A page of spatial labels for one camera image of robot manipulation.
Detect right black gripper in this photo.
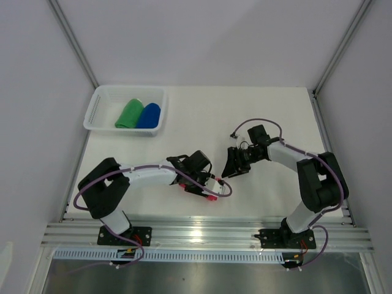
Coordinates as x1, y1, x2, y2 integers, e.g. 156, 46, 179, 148
222, 146, 263, 178

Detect pink towel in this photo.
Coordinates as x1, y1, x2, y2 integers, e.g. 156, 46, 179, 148
179, 184, 218, 202

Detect white plastic basket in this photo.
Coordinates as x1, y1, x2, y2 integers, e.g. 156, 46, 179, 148
83, 85, 168, 137

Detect green towel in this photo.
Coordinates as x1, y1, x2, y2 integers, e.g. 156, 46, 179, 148
115, 99, 144, 129

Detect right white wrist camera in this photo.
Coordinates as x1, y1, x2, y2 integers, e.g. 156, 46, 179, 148
230, 132, 249, 149

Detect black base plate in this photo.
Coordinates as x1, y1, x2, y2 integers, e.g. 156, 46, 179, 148
97, 226, 153, 247
254, 228, 317, 249

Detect blue towel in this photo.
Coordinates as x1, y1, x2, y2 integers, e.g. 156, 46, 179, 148
136, 103, 161, 129

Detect white slotted cable duct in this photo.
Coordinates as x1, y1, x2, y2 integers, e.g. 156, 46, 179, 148
53, 248, 299, 265

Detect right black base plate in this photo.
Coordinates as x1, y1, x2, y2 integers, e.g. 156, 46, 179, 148
254, 228, 317, 249

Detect aluminium front rail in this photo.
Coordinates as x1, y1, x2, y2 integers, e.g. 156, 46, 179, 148
41, 213, 374, 253

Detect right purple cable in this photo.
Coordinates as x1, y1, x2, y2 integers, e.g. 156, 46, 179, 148
231, 118, 345, 272

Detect aluminium corner post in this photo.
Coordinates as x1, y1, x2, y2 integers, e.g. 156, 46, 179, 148
46, 0, 99, 89
312, 0, 375, 98

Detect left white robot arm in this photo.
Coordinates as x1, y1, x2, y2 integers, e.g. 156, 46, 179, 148
77, 150, 215, 245

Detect right aluminium corner post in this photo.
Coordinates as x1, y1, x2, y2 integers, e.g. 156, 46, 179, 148
312, 0, 375, 98

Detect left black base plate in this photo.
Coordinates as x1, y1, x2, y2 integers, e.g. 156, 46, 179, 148
97, 226, 153, 247

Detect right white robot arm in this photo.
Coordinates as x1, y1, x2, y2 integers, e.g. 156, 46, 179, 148
222, 125, 349, 247

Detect left aluminium corner post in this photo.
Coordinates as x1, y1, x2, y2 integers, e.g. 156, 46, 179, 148
46, 0, 99, 89

